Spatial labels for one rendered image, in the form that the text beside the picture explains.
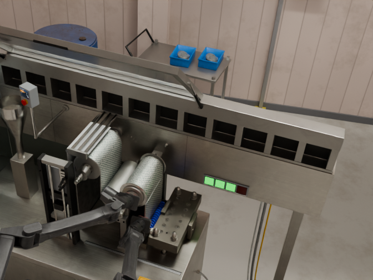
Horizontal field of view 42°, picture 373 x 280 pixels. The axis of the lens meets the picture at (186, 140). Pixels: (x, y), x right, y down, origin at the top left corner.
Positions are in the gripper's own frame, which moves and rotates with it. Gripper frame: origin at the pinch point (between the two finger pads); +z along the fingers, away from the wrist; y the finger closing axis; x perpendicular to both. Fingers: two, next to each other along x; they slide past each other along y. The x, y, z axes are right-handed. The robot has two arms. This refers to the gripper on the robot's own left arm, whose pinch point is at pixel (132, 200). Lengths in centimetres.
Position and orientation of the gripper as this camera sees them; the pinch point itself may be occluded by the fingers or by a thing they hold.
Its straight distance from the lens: 235.2
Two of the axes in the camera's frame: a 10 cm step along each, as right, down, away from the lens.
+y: 9.5, 2.7, -1.7
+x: 2.8, -9.6, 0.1
